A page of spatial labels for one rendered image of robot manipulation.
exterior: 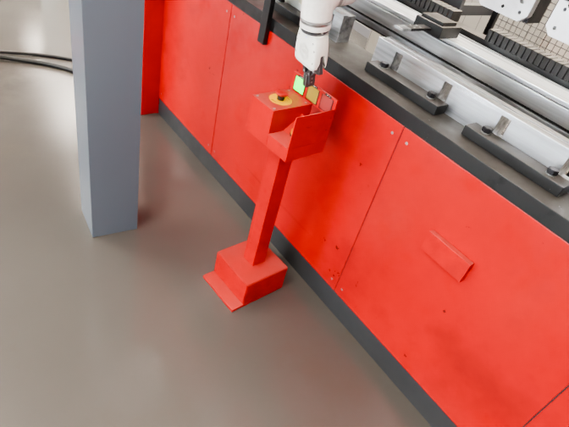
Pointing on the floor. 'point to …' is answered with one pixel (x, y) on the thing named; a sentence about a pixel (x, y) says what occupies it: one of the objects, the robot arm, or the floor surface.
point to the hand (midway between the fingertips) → (308, 79)
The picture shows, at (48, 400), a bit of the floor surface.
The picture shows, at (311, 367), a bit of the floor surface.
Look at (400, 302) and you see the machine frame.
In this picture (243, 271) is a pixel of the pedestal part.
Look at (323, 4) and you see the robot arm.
